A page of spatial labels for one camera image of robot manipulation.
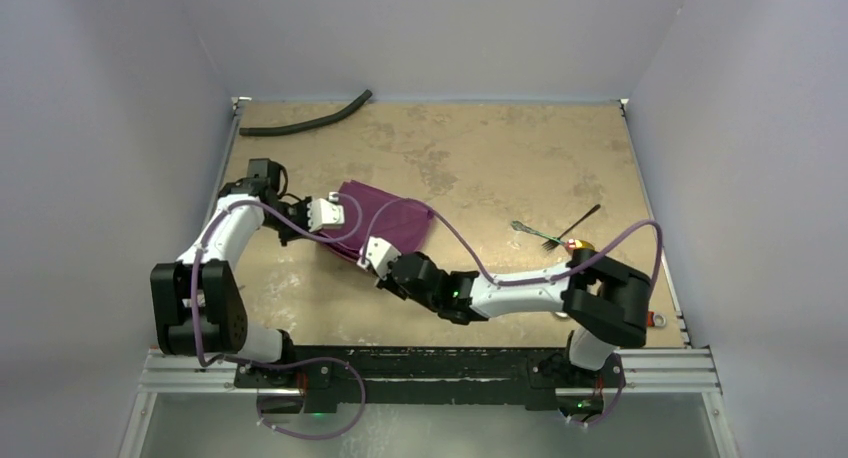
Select purple cloth napkin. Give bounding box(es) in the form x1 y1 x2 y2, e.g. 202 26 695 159
326 180 434 263

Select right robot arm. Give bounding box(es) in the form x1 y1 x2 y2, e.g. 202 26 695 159
359 238 653 385

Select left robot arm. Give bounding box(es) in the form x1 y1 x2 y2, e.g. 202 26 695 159
150 158 311 387

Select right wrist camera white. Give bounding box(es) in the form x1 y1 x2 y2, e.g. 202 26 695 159
356 236 401 279

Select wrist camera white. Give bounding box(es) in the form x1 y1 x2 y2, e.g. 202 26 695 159
307 192 345 233
356 236 401 279

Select black foam hose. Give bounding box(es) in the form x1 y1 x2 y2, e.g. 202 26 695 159
238 89 374 138

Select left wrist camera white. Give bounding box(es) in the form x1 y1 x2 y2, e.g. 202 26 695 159
307 192 345 233

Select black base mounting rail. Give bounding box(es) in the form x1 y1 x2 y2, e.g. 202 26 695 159
234 345 625 416

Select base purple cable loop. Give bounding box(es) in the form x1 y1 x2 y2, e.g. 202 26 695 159
255 358 368 442

